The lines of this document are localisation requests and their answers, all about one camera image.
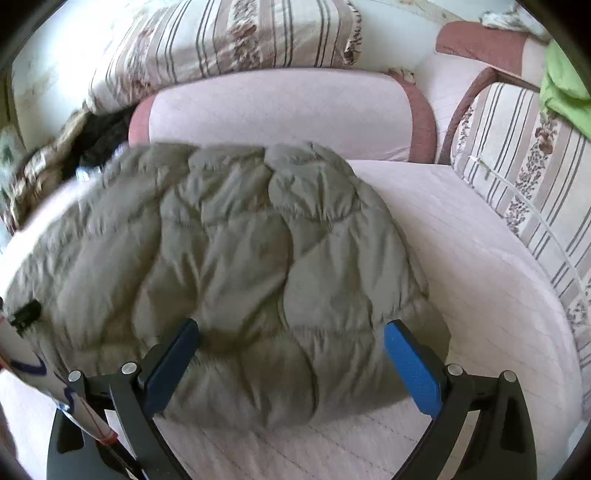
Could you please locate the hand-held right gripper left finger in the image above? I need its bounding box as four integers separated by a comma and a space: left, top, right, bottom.
68, 318, 200, 480

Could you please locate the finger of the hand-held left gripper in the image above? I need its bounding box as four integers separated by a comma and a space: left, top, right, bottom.
11, 299, 42, 333

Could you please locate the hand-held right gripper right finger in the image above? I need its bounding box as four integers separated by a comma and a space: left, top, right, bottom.
384, 318, 539, 480

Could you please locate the grey-green quilted puffer jacket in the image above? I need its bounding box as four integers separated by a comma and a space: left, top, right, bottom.
7, 141, 452, 432

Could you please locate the beige patterned cloth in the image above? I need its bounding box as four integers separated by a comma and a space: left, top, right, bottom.
9, 110, 93, 228

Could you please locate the black fuzzy cloth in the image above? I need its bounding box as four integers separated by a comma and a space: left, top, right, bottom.
76, 111, 137, 174

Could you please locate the large striped floral cushion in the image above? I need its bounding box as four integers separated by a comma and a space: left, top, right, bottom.
436, 69, 591, 342

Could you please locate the pink cushion with maroon edge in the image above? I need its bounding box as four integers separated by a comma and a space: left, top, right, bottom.
128, 68, 438, 163

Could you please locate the green cloth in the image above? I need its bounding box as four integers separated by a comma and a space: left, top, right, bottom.
539, 39, 591, 141

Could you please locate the striped floral pillow with frill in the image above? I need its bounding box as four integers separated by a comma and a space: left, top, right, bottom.
88, 0, 366, 114

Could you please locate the pink maroon armrest cushion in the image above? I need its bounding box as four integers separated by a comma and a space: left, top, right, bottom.
435, 21, 548, 90

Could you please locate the white patterned cloth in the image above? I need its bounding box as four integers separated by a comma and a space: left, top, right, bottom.
479, 8, 551, 37

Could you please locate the white cable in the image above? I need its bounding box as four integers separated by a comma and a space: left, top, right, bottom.
468, 154, 585, 289

